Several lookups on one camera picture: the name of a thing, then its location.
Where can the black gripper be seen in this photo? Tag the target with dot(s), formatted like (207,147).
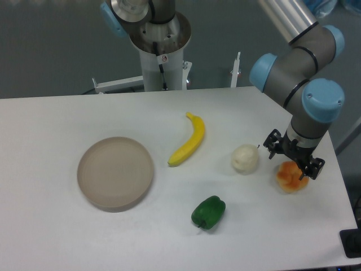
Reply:
(310,167)

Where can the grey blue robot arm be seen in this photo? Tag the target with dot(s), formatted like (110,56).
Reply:
(288,80)

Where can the yellow banana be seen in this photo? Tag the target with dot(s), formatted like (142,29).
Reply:
(192,144)

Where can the orange peach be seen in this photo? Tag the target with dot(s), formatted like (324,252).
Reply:
(288,177)

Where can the white pear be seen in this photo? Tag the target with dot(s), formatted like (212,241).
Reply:
(245,158)

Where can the black device at table edge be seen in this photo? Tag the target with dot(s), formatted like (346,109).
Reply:
(350,239)

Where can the green bell pepper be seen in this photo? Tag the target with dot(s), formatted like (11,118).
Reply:
(208,213)

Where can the blue plastic bag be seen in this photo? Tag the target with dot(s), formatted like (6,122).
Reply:
(320,8)

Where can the beige round plate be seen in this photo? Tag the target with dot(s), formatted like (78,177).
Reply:
(115,174)

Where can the white upright frame bar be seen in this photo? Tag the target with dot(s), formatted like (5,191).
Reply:
(236,72)

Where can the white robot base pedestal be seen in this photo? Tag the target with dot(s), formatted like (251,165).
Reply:
(160,48)

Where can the white metal frame bracket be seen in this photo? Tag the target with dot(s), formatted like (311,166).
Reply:
(118,86)

